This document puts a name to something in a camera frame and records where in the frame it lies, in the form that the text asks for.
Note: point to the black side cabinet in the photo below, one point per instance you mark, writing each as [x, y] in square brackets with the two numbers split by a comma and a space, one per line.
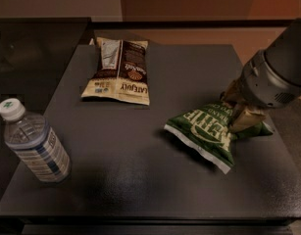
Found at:
[33, 57]

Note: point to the green jalapeno chip bag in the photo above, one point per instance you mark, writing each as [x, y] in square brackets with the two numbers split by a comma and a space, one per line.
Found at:
[206, 130]

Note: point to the dark robot arm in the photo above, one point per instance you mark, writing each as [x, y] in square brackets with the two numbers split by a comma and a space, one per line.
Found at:
[286, 48]

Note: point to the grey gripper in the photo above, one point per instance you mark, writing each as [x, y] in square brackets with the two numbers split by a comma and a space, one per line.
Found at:
[262, 86]

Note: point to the clear plastic water bottle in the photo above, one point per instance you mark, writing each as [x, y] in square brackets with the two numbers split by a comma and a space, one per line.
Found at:
[30, 136]

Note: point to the brown chip bag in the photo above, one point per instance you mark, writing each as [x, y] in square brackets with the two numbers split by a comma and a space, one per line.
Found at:
[121, 72]

